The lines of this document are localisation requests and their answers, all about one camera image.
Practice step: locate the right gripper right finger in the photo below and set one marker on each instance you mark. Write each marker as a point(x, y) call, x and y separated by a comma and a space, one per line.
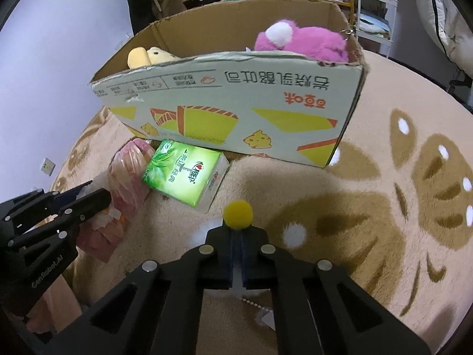
point(317, 308)

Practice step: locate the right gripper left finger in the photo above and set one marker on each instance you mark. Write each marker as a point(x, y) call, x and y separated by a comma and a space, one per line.
point(156, 308)

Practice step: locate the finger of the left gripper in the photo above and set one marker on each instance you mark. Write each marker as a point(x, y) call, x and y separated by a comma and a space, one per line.
point(85, 207)
point(72, 191)

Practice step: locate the pink bagged soft item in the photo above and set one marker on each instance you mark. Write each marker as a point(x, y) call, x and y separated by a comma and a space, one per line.
point(100, 235)

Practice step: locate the yellow pompom ball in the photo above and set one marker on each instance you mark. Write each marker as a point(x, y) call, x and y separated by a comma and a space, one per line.
point(238, 215)

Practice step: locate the green tissue pack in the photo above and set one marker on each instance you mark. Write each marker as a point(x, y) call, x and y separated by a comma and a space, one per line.
point(192, 175)

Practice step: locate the yellow bear plush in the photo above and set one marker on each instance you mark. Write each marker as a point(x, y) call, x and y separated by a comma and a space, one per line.
point(141, 57)

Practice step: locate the pink bear plush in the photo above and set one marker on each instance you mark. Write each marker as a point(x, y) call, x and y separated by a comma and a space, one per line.
point(316, 43)

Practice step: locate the person's left hand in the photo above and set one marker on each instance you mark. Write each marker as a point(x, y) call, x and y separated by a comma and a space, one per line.
point(56, 309)

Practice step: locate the open cardboard box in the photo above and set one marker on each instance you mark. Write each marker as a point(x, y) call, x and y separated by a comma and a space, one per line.
point(224, 95)

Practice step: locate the black hanging garment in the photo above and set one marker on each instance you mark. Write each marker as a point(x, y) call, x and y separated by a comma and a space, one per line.
point(142, 13)

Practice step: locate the white rolling cart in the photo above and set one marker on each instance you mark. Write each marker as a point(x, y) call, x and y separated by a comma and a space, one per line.
point(375, 22)

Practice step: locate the cream recliner chair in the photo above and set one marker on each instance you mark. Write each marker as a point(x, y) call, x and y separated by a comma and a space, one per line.
point(449, 31)

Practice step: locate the wall power outlet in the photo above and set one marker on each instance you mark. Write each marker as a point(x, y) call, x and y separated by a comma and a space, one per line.
point(47, 167)

